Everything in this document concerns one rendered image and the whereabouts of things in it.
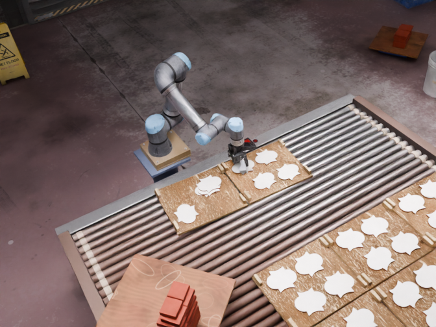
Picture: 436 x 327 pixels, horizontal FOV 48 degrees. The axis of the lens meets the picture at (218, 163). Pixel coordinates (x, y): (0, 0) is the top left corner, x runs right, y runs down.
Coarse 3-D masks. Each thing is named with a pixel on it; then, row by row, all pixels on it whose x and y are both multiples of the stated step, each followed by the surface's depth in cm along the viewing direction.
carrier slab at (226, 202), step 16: (192, 176) 281; (224, 176) 279; (160, 192) 274; (176, 192) 273; (192, 192) 272; (224, 192) 271; (176, 208) 264; (208, 208) 263; (224, 208) 262; (240, 208) 262; (192, 224) 256
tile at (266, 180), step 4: (260, 176) 276; (264, 176) 276; (268, 176) 276; (272, 176) 276; (252, 180) 275; (256, 180) 274; (260, 180) 274; (264, 180) 274; (268, 180) 274; (272, 180) 273; (256, 184) 272; (260, 184) 272; (264, 184) 272; (268, 184) 272; (256, 188) 271; (260, 188) 270; (264, 188) 270; (268, 188) 270
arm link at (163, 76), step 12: (156, 72) 255; (168, 72) 254; (156, 84) 256; (168, 84) 253; (168, 96) 256; (180, 96) 256; (180, 108) 256; (192, 108) 257; (192, 120) 256; (204, 132) 256; (216, 132) 260; (204, 144) 257
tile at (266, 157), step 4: (260, 152) 291; (264, 152) 290; (268, 152) 290; (272, 152) 290; (256, 156) 288; (260, 156) 288; (264, 156) 288; (268, 156) 288; (272, 156) 287; (276, 156) 287; (256, 160) 286; (260, 160) 286; (264, 160) 286; (268, 160) 285; (272, 160) 285
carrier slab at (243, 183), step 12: (276, 144) 296; (252, 156) 290; (288, 156) 288; (228, 168) 284; (252, 168) 283; (264, 168) 282; (276, 168) 281; (300, 168) 280; (240, 180) 276; (276, 180) 274; (288, 180) 274; (300, 180) 274; (240, 192) 272; (252, 192) 269; (264, 192) 269; (276, 192) 269
